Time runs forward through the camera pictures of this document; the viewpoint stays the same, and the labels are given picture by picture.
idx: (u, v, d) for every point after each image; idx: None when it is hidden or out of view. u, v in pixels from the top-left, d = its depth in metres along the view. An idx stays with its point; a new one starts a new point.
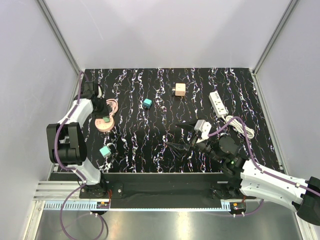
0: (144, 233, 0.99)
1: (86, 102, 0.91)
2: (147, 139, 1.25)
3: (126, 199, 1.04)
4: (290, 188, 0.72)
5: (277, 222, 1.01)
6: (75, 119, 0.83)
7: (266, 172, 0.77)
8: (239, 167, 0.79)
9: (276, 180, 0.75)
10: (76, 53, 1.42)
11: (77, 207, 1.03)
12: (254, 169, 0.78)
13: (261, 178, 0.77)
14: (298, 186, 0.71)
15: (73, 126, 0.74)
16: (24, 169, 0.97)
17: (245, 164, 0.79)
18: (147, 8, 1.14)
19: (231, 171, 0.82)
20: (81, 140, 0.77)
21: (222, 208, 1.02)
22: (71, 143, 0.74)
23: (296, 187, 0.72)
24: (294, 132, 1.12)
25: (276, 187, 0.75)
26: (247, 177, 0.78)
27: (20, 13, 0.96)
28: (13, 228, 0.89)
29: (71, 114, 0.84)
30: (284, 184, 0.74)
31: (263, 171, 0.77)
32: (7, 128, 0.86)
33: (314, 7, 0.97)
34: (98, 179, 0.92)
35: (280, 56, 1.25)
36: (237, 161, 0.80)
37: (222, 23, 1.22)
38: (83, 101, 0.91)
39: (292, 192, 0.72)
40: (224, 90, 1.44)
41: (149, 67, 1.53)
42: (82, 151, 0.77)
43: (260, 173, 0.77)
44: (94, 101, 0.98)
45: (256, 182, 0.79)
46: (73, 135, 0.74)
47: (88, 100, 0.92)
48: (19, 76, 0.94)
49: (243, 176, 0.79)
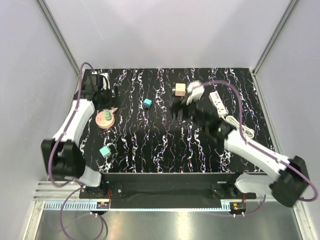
0: (144, 233, 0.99)
1: (88, 105, 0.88)
2: (147, 139, 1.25)
3: (126, 199, 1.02)
4: (270, 163, 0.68)
5: (277, 221, 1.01)
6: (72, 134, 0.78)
7: (251, 145, 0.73)
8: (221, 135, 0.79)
9: (260, 154, 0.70)
10: (77, 53, 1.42)
11: (76, 208, 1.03)
12: (240, 139, 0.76)
13: (245, 149, 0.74)
14: (279, 162, 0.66)
15: (68, 146, 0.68)
16: (24, 169, 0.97)
17: (231, 133, 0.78)
18: (147, 9, 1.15)
19: (217, 140, 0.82)
20: (77, 157, 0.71)
21: (223, 208, 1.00)
22: (67, 162, 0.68)
23: (277, 163, 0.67)
24: (294, 132, 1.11)
25: (257, 161, 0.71)
26: (232, 146, 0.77)
27: (21, 14, 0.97)
28: (13, 229, 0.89)
29: (66, 128, 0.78)
30: (265, 158, 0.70)
31: (248, 142, 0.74)
32: (7, 128, 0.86)
33: (314, 7, 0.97)
34: (97, 182, 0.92)
35: (279, 56, 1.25)
36: (222, 128, 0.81)
37: (221, 23, 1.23)
38: (82, 103, 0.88)
39: (272, 168, 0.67)
40: (224, 90, 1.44)
41: (149, 67, 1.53)
42: (78, 169, 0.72)
43: (244, 143, 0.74)
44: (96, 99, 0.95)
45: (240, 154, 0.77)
46: (68, 155, 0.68)
47: (88, 100, 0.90)
48: (19, 75, 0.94)
49: (227, 146, 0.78)
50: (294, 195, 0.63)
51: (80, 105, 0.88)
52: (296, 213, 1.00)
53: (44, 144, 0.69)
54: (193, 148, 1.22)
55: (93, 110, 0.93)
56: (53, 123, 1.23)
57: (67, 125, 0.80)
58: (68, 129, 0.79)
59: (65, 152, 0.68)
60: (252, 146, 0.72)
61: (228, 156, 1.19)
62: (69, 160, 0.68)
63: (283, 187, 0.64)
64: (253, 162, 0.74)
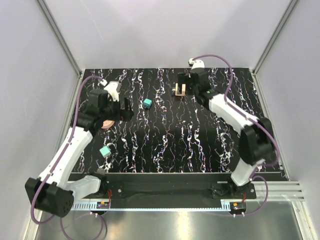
0: (144, 233, 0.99)
1: (83, 136, 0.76)
2: (147, 139, 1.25)
3: (126, 199, 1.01)
4: (240, 121, 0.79)
5: (277, 221, 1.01)
6: (61, 169, 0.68)
7: (230, 105, 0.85)
8: (209, 96, 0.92)
9: (236, 113, 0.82)
10: (77, 53, 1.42)
11: (73, 207, 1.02)
12: (222, 101, 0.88)
13: (225, 109, 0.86)
14: (247, 119, 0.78)
15: (52, 191, 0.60)
16: (24, 169, 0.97)
17: (216, 95, 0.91)
18: (147, 9, 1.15)
19: (204, 100, 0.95)
20: (63, 199, 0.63)
21: (222, 208, 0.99)
22: (52, 205, 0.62)
23: (245, 119, 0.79)
24: (294, 131, 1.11)
25: (232, 119, 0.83)
26: (215, 107, 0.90)
27: (21, 14, 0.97)
28: (13, 229, 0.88)
29: (55, 165, 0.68)
30: (239, 116, 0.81)
31: (228, 103, 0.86)
32: (7, 128, 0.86)
33: (314, 7, 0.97)
34: (96, 186, 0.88)
35: (279, 56, 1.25)
36: (210, 91, 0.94)
37: (221, 23, 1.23)
38: (77, 133, 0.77)
39: (239, 122, 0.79)
40: (224, 90, 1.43)
41: (149, 67, 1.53)
42: (65, 208, 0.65)
43: (224, 104, 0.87)
44: (95, 127, 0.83)
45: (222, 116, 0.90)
46: (52, 200, 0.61)
47: (84, 129, 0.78)
48: (19, 75, 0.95)
49: (211, 107, 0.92)
50: (255, 148, 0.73)
51: (75, 135, 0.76)
52: (296, 213, 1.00)
53: (28, 183, 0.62)
54: (193, 148, 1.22)
55: (89, 138, 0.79)
56: (53, 122, 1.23)
57: (56, 161, 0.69)
58: (56, 167, 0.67)
59: (48, 196, 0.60)
60: (231, 107, 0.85)
61: (228, 156, 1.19)
62: (54, 203, 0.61)
63: (245, 140, 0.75)
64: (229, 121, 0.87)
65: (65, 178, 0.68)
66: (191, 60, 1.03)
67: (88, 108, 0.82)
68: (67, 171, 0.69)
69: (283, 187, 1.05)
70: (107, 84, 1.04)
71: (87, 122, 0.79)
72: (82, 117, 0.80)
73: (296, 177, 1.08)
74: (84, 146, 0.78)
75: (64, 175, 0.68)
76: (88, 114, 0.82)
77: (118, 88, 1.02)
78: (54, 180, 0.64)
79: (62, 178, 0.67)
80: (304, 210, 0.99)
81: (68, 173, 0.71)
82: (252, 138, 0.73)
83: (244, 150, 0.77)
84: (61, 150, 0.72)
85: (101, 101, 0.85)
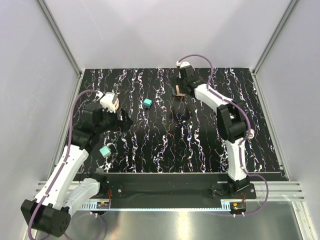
0: (144, 233, 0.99)
1: (79, 154, 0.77)
2: (147, 139, 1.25)
3: (126, 200, 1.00)
4: (217, 101, 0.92)
5: (277, 221, 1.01)
6: (57, 191, 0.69)
7: (211, 91, 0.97)
8: (195, 85, 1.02)
9: (214, 96, 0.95)
10: (77, 53, 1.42)
11: None
12: (204, 88, 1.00)
13: (205, 94, 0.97)
14: (223, 100, 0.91)
15: (48, 212, 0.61)
16: (24, 169, 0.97)
17: (200, 84, 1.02)
18: (147, 8, 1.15)
19: (190, 89, 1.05)
20: (59, 220, 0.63)
21: (223, 208, 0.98)
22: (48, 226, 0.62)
23: (221, 100, 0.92)
24: (294, 131, 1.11)
25: (211, 101, 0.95)
26: (198, 94, 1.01)
27: (21, 13, 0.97)
28: (13, 229, 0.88)
29: (51, 187, 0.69)
30: (217, 98, 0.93)
31: (209, 89, 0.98)
32: (7, 128, 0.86)
33: (314, 7, 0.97)
34: (96, 189, 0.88)
35: (279, 56, 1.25)
36: (196, 82, 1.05)
37: (221, 23, 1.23)
38: (73, 151, 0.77)
39: (216, 103, 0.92)
40: (224, 90, 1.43)
41: (149, 67, 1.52)
42: (62, 227, 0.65)
43: (206, 90, 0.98)
44: (92, 142, 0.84)
45: (204, 102, 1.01)
46: (48, 222, 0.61)
47: (80, 147, 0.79)
48: (19, 75, 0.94)
49: (195, 94, 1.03)
50: (227, 124, 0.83)
51: (71, 154, 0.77)
52: (296, 213, 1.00)
53: (25, 205, 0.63)
54: (193, 148, 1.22)
55: (85, 155, 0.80)
56: (53, 122, 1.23)
57: (52, 182, 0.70)
58: (52, 188, 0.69)
59: (44, 218, 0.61)
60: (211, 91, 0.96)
61: None
62: (49, 224, 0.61)
63: (220, 117, 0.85)
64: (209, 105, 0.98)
65: (62, 198, 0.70)
66: (178, 63, 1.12)
67: (84, 124, 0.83)
68: (63, 191, 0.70)
69: (283, 187, 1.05)
70: (102, 95, 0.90)
71: (83, 140, 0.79)
72: (78, 135, 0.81)
73: (296, 177, 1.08)
74: (81, 164, 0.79)
75: (61, 195, 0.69)
76: (83, 130, 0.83)
77: (114, 100, 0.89)
78: (50, 201, 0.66)
79: (58, 198, 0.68)
80: (304, 210, 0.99)
81: (65, 192, 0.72)
82: (225, 115, 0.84)
83: (221, 128, 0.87)
84: (57, 170, 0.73)
85: (96, 115, 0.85)
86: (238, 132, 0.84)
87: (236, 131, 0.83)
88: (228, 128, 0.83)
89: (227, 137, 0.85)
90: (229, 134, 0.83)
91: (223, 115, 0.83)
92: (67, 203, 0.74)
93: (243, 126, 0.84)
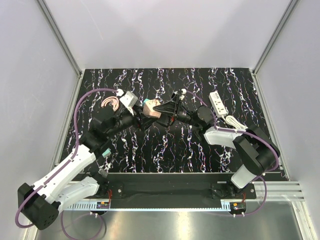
0: (144, 233, 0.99)
1: (86, 156, 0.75)
2: (147, 139, 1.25)
3: (126, 200, 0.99)
4: (232, 135, 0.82)
5: (278, 222, 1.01)
6: (53, 184, 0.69)
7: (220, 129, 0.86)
8: (204, 128, 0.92)
9: (225, 132, 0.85)
10: (77, 53, 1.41)
11: (71, 207, 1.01)
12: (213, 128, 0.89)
13: (220, 133, 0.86)
14: (237, 132, 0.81)
15: (40, 202, 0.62)
16: (24, 169, 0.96)
17: (209, 129, 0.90)
18: (147, 8, 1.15)
19: (201, 137, 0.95)
20: (46, 214, 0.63)
21: (222, 208, 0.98)
22: (34, 216, 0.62)
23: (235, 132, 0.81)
24: (294, 131, 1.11)
25: (225, 139, 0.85)
26: (210, 138, 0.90)
27: (20, 13, 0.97)
28: (13, 229, 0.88)
29: (50, 178, 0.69)
30: (230, 133, 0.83)
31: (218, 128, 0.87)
32: (7, 128, 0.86)
33: (315, 6, 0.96)
34: (93, 191, 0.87)
35: (279, 56, 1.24)
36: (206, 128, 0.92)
37: (222, 23, 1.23)
38: (81, 151, 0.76)
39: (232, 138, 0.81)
40: (224, 90, 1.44)
41: (149, 68, 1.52)
42: (47, 222, 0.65)
43: (216, 131, 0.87)
44: (102, 147, 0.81)
45: (219, 144, 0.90)
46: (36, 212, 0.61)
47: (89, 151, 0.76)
48: (19, 76, 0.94)
49: (206, 139, 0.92)
50: (253, 156, 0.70)
51: (79, 153, 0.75)
52: (296, 213, 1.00)
53: (22, 187, 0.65)
54: (193, 148, 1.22)
55: (92, 159, 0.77)
56: (53, 122, 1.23)
57: (53, 174, 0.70)
58: (51, 181, 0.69)
59: (34, 207, 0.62)
60: (220, 129, 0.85)
61: (228, 156, 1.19)
62: (36, 215, 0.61)
63: (242, 153, 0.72)
64: (226, 144, 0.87)
65: (57, 192, 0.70)
66: (183, 92, 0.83)
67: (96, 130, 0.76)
68: (60, 187, 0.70)
69: (283, 187, 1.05)
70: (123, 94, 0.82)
71: (95, 144, 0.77)
72: (90, 136, 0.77)
73: (296, 177, 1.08)
74: (86, 165, 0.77)
75: (56, 191, 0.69)
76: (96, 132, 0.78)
77: (132, 103, 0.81)
78: (44, 192, 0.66)
79: (53, 192, 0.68)
80: (304, 210, 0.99)
81: (62, 188, 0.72)
82: (247, 147, 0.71)
83: (247, 163, 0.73)
84: (61, 165, 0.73)
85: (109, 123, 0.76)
86: (266, 164, 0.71)
87: (265, 162, 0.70)
88: (256, 160, 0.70)
89: (260, 172, 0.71)
90: (261, 167, 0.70)
91: (245, 149, 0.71)
92: (60, 198, 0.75)
93: (270, 155, 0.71)
